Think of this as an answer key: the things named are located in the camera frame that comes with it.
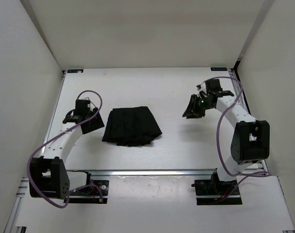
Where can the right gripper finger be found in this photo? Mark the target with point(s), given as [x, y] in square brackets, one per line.
[193, 103]
[195, 112]

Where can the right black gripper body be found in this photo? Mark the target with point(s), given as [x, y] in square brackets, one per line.
[203, 105]

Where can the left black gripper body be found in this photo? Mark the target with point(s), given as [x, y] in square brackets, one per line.
[90, 115]

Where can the black pleated skirt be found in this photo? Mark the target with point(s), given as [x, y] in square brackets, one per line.
[131, 127]

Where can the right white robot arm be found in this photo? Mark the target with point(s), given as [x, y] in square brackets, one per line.
[251, 138]

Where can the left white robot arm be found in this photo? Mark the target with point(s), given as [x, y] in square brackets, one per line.
[48, 171]

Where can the right blue table label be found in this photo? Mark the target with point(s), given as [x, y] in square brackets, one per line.
[218, 69]

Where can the blue table label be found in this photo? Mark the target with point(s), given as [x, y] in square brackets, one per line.
[218, 69]
[75, 70]

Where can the left blue table label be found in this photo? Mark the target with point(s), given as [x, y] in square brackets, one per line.
[75, 70]

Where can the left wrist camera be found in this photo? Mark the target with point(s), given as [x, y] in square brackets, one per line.
[87, 102]

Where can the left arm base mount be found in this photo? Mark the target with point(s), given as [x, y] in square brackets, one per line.
[86, 188]

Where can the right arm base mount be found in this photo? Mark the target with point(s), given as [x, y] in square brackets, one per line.
[216, 192]

